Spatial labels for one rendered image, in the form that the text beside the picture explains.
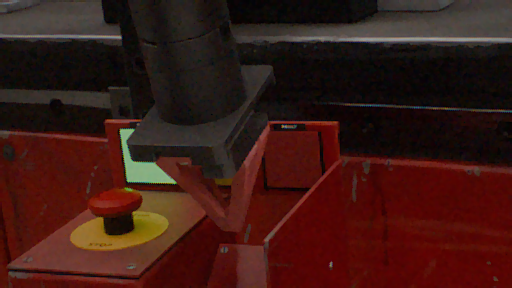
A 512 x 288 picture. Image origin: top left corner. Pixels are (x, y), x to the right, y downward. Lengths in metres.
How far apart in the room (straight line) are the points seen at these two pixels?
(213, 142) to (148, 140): 0.04
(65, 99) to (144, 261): 0.41
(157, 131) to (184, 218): 0.15
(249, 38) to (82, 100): 0.22
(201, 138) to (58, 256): 0.17
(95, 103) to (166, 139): 0.45
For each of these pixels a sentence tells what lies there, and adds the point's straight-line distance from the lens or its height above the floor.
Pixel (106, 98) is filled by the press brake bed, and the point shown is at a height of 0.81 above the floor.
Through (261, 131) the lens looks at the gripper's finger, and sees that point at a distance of 0.63.
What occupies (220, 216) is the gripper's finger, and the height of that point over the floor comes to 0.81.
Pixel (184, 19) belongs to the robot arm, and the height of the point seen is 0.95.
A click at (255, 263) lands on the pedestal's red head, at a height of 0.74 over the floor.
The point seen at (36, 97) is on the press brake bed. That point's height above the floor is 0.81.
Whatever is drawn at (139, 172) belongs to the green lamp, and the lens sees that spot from 0.82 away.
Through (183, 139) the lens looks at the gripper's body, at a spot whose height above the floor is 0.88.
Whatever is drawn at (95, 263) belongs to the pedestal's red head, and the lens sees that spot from 0.69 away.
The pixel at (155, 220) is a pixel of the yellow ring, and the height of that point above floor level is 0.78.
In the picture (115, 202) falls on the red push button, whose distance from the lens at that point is 0.72.
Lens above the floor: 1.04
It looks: 17 degrees down
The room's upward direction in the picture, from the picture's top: 6 degrees counter-clockwise
